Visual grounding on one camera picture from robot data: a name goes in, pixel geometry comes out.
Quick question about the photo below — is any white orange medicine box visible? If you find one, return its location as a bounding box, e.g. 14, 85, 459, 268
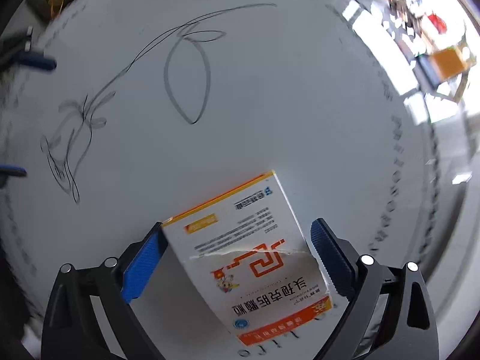
162, 170, 334, 347

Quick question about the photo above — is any orange chair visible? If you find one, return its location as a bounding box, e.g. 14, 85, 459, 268
414, 44, 475, 104

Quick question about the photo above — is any round white printed rug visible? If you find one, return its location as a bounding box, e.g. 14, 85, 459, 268
0, 0, 474, 360

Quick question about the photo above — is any dark bag yellow strap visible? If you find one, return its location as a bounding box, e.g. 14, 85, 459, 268
26, 0, 76, 21

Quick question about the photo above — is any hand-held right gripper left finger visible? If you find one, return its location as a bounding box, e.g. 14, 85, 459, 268
40, 222, 169, 360

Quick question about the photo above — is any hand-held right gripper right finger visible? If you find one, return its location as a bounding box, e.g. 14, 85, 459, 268
310, 217, 440, 360

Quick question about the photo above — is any red hanging decoration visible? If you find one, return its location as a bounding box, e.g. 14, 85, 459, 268
427, 13, 449, 34

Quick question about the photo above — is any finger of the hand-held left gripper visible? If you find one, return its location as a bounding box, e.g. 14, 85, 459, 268
0, 26, 58, 72
0, 165, 28, 188

